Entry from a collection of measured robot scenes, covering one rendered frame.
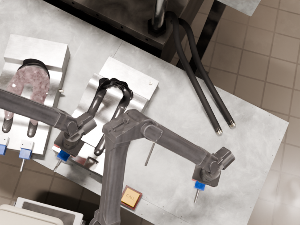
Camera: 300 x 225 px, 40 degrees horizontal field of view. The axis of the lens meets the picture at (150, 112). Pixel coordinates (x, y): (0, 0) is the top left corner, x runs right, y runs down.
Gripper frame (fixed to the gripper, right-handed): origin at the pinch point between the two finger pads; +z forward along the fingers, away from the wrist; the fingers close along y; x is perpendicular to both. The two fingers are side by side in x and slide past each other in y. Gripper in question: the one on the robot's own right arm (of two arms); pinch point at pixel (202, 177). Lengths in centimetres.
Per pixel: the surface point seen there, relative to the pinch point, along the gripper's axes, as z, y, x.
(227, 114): 11.8, -5.2, -33.2
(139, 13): 18, 49, -72
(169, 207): 14.8, 8.1, 14.1
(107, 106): 4.1, 46.6, -17.6
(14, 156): 95, 103, 7
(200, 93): 8.3, 9.7, -37.8
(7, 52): 4, 97, -27
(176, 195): 14.9, 6.8, 8.3
